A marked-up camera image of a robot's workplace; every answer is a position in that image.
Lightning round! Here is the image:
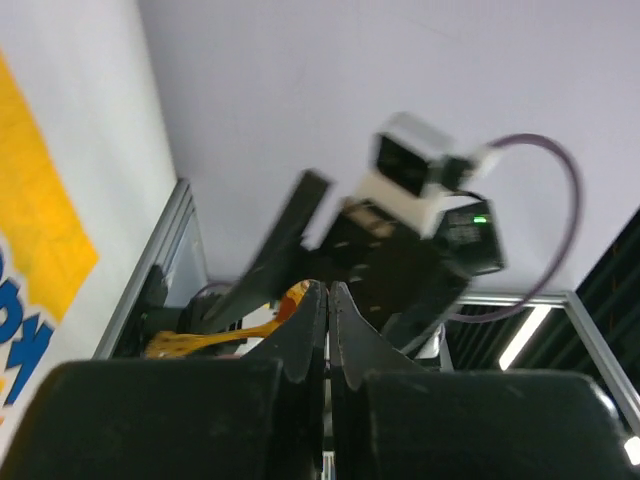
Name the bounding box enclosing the right aluminium frame post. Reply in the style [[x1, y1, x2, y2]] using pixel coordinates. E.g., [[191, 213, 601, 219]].
[[93, 179, 207, 359]]

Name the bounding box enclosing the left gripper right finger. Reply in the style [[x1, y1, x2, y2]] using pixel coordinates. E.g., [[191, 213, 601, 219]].
[[328, 283, 639, 479]]

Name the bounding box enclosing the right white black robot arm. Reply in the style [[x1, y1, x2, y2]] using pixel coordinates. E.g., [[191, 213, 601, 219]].
[[192, 170, 504, 354]]

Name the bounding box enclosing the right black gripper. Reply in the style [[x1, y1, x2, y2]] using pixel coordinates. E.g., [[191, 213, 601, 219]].
[[202, 169, 505, 325]]

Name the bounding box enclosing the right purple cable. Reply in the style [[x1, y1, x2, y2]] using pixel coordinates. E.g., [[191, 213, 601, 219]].
[[449, 133, 585, 324]]

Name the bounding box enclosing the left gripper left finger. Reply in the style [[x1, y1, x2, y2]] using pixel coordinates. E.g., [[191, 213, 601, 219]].
[[1, 282, 327, 479]]

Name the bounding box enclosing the yellow pikachu placemat cloth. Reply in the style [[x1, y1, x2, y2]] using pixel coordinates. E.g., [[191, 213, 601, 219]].
[[1, 60, 99, 428]]

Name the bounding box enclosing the gold spoon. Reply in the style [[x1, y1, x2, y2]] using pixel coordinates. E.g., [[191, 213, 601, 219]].
[[144, 280, 311, 359]]

